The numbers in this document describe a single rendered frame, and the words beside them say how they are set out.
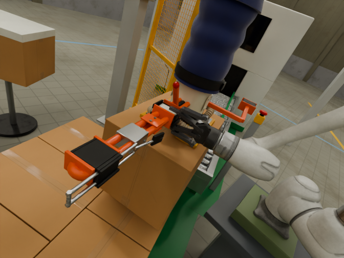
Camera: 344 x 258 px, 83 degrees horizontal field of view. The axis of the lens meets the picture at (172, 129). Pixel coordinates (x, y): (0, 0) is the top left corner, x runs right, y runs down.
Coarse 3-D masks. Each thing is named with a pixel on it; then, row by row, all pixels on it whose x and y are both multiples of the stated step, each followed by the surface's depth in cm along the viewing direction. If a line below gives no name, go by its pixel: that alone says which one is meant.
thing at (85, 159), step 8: (96, 136) 45; (88, 144) 42; (96, 144) 42; (104, 144) 43; (64, 152) 38; (72, 152) 39; (80, 152) 39; (88, 152) 40; (96, 152) 41; (104, 152) 41; (112, 152) 42; (64, 160) 39; (72, 160) 38; (80, 160) 38; (88, 160) 38; (96, 160) 39; (104, 160) 40; (64, 168) 40; (80, 168) 38; (88, 168) 37; (88, 184) 39
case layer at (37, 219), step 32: (64, 128) 141; (96, 128) 153; (0, 160) 105; (32, 160) 112; (0, 192) 92; (32, 192) 97; (64, 192) 103; (96, 192) 109; (0, 224) 82; (32, 224) 86; (64, 224) 90; (96, 224) 95; (128, 224) 100; (0, 256) 74; (32, 256) 77; (64, 256) 81; (96, 256) 84; (128, 256) 88
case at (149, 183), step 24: (168, 96) 118; (120, 120) 80; (216, 120) 112; (168, 144) 77; (120, 168) 85; (144, 168) 78; (168, 168) 73; (192, 168) 70; (120, 192) 91; (144, 192) 83; (168, 192) 77; (144, 216) 89
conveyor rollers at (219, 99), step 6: (216, 96) 312; (222, 96) 326; (216, 102) 289; (222, 102) 302; (228, 108) 286; (216, 114) 257; (222, 126) 232; (210, 150) 180; (210, 156) 172; (204, 162) 165; (204, 168) 157
